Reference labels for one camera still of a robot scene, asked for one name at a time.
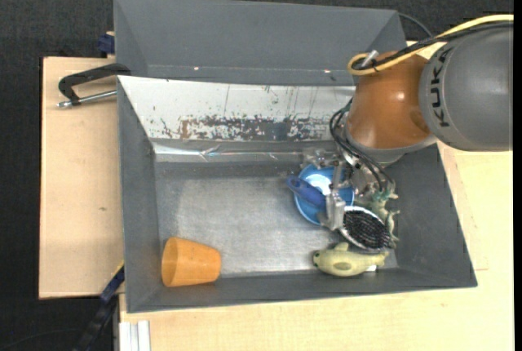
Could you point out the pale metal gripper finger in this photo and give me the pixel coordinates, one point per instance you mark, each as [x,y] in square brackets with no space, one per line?
[335,210]
[320,160]

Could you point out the blue round bowl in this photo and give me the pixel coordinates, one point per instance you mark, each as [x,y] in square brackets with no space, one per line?
[312,183]

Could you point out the green toy animal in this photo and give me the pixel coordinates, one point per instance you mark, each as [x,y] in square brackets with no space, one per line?
[382,207]

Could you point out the pale green toy fish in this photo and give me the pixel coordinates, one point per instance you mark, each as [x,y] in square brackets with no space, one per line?
[344,263]

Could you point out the grey metal bin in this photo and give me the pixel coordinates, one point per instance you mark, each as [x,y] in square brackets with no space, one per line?
[244,214]

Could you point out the orange plastic cup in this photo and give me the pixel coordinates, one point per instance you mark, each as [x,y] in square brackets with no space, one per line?
[191,263]

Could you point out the pale wood board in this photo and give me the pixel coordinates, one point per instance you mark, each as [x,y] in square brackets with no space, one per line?
[77,186]

